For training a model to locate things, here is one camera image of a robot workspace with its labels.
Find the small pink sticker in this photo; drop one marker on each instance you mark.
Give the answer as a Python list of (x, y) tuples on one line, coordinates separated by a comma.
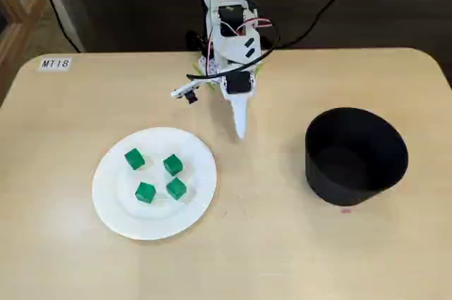
[(346, 211)]

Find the grey metal leg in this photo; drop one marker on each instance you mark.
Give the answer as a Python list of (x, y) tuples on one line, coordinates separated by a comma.
[(59, 5)]

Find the black pot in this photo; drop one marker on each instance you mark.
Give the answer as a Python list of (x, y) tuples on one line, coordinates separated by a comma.
[(353, 187)]

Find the black table clamp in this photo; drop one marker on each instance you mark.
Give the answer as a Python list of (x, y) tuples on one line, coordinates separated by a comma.
[(194, 40)]

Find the white printed table label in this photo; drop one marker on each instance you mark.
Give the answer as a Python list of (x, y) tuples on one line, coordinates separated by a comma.
[(54, 64)]

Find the green block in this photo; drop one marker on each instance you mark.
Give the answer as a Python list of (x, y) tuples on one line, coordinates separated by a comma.
[(176, 188), (134, 159), (173, 164), (144, 192)]

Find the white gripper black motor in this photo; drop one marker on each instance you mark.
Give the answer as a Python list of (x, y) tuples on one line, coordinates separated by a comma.
[(237, 87)]

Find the wooden shelf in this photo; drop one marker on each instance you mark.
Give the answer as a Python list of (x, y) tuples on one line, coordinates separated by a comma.
[(14, 7)]

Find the white paper plate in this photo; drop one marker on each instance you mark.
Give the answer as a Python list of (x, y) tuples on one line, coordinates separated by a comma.
[(116, 208)]

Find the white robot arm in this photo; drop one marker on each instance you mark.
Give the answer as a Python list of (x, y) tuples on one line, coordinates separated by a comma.
[(233, 49)]

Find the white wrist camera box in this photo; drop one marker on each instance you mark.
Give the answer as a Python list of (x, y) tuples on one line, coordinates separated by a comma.
[(185, 91)]

